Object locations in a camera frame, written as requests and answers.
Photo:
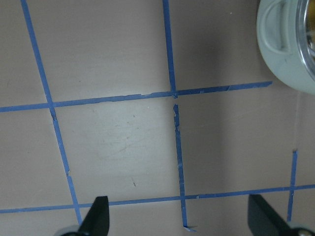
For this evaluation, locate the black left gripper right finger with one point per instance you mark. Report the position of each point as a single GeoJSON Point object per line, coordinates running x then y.
{"type": "Point", "coordinates": [263, 220]}

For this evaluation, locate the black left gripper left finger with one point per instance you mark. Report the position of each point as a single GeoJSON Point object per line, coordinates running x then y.
{"type": "Point", "coordinates": [96, 222]}

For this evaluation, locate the glass pot lid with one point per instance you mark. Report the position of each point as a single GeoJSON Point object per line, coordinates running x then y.
{"type": "Point", "coordinates": [306, 34]}

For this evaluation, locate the white pot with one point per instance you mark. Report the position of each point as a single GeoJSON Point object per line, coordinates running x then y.
{"type": "Point", "coordinates": [277, 39]}

